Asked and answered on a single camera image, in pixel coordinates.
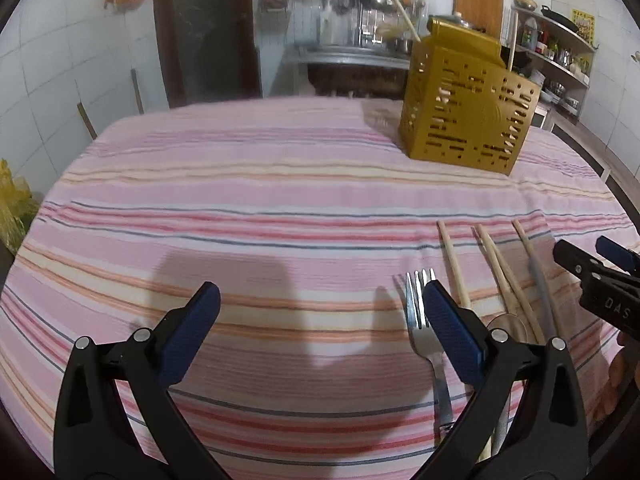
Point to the steel kitchen sink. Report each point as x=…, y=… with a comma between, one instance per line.
x=350, y=55

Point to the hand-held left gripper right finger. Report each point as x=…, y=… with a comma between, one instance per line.
x=450, y=330

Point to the dark brown door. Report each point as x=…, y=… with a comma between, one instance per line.
x=210, y=30

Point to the golden perforated utensil holder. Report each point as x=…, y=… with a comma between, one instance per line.
x=460, y=110

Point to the white dish soap bottle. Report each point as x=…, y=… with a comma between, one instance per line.
x=329, y=25

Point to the yellow plastic bag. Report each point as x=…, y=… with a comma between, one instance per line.
x=12, y=205

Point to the metal fork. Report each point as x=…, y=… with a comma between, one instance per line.
x=417, y=330

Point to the leaning wooden stick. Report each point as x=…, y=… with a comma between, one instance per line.
x=137, y=92
x=87, y=122

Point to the corner wall shelf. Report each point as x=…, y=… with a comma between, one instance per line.
x=555, y=60

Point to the person's right hand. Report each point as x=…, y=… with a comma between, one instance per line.
x=617, y=370

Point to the rectangular wooden cutting board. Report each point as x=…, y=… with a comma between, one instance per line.
x=480, y=5

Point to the pink striped tablecloth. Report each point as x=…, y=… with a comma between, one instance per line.
x=250, y=210

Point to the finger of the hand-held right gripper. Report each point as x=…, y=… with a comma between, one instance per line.
x=577, y=260
x=620, y=257

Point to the metal spoon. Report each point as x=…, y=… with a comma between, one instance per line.
x=507, y=322

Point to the yellow wall poster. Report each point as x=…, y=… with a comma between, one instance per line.
x=583, y=25

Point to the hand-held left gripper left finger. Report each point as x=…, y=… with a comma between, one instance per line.
x=192, y=330

